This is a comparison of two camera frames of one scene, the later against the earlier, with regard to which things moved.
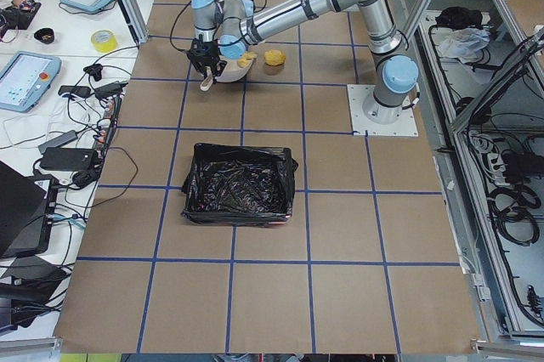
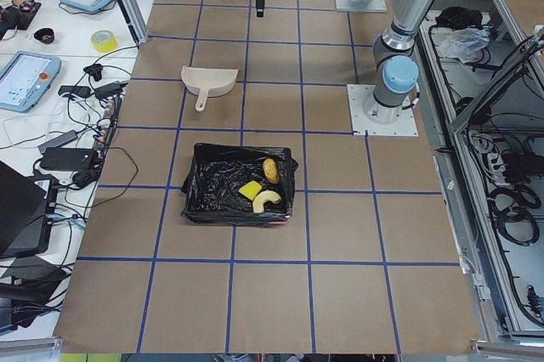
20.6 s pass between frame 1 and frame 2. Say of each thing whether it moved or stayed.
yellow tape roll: stayed
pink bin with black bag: stayed
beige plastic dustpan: moved
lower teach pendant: stayed
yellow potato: moved
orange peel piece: moved
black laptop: stayed
